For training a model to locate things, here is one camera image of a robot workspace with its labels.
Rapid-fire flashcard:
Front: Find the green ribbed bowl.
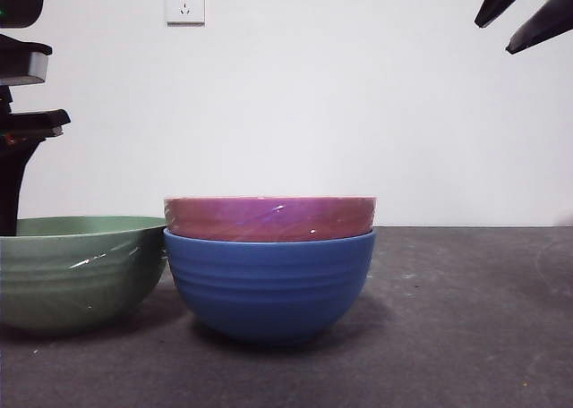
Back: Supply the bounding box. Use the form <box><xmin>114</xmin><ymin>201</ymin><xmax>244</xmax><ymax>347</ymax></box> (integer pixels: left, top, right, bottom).
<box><xmin>0</xmin><ymin>215</ymin><xmax>169</xmax><ymax>336</ymax></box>

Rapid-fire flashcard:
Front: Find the red ribbed bowl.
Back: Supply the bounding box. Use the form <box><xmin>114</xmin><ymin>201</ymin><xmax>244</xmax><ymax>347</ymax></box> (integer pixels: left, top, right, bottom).
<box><xmin>162</xmin><ymin>194</ymin><xmax>379</xmax><ymax>243</ymax></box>

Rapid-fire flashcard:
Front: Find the blue ribbed bowl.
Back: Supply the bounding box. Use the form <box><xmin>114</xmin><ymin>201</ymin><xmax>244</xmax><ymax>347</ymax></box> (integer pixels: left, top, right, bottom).
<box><xmin>161</xmin><ymin>226</ymin><xmax>376</xmax><ymax>348</ymax></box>

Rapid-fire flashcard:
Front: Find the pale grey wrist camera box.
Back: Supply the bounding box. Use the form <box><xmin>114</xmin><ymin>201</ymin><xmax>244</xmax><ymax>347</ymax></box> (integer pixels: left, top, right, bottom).
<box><xmin>0</xmin><ymin>51</ymin><xmax>49</xmax><ymax>87</ymax></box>

